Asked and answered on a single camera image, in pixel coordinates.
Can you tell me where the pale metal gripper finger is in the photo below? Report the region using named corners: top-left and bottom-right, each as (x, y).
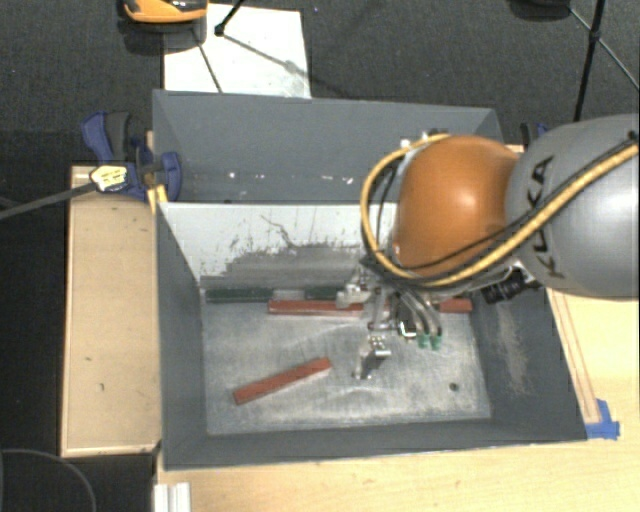
top-left (367, 333), bottom-right (394, 360)
top-left (351, 347), bottom-right (376, 382)

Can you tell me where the red-brown flat block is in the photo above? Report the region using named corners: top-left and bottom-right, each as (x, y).
top-left (266, 297), bottom-right (474, 317)
top-left (231, 355), bottom-right (334, 407)

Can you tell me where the dark green flat block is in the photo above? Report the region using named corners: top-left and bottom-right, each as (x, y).
top-left (204, 285), bottom-right (347, 305)

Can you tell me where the grey metal bin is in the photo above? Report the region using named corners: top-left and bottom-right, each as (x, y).
top-left (150, 88), bottom-right (589, 472)

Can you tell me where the pale wood flat board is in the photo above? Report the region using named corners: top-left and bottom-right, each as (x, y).
top-left (59, 164), bottom-right (164, 459)

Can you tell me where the black cylinder on white bracket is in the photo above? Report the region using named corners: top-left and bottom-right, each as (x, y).
top-left (478, 266), bottom-right (544, 307)

